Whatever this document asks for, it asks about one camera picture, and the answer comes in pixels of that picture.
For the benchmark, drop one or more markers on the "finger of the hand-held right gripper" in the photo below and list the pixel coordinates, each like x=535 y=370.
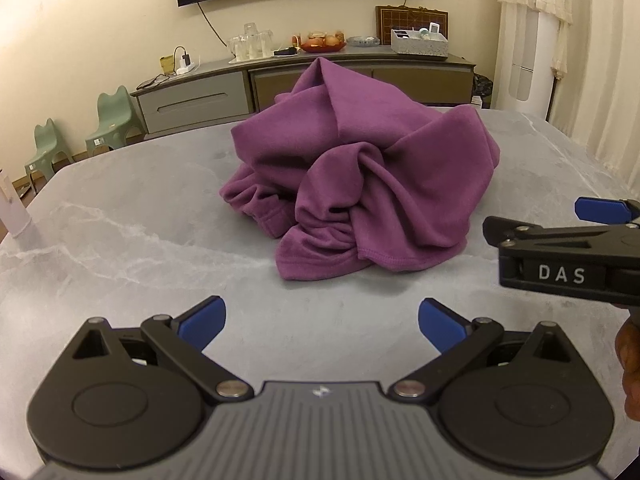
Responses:
x=597 y=209
x=550 y=240

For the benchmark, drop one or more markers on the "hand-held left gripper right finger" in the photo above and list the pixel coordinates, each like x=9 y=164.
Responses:
x=440 y=322

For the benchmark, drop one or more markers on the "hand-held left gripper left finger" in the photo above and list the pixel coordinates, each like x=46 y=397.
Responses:
x=205 y=320

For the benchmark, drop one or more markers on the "purple garment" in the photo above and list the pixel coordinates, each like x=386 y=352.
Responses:
x=360 y=170

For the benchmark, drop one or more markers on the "person's right hand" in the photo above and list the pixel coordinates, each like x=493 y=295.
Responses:
x=631 y=360

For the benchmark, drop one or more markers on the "cream curtain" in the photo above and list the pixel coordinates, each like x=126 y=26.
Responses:
x=600 y=60

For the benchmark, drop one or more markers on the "white tower appliance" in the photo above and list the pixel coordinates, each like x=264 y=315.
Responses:
x=532 y=60

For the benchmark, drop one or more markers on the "black trash bag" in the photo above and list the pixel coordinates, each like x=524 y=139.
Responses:
x=482 y=90

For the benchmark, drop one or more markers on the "grey and brown sideboard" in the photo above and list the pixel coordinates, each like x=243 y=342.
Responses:
x=195 y=102

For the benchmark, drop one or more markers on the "green child chair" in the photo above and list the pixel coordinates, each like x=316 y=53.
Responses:
x=112 y=120
x=47 y=150

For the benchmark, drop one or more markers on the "white bottle at table edge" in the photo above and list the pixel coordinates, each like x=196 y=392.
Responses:
x=12 y=205

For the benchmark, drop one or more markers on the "grey storage tray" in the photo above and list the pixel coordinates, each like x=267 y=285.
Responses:
x=420 y=47

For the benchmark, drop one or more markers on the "eyeglasses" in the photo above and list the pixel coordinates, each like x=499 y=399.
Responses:
x=152 y=81

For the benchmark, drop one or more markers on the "white power strip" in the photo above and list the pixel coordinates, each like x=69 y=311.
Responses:
x=186 y=64

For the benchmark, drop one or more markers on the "yellow box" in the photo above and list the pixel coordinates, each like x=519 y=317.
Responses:
x=167 y=65

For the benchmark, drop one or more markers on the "glass dish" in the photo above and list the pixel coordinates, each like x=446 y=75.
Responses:
x=362 y=41

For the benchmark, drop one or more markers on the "wooden chess board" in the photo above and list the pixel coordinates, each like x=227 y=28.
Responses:
x=385 y=20

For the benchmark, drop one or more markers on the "small black item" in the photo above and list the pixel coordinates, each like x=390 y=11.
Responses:
x=286 y=51

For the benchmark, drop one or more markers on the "orange fruit bowl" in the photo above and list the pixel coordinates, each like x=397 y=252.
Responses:
x=322 y=42

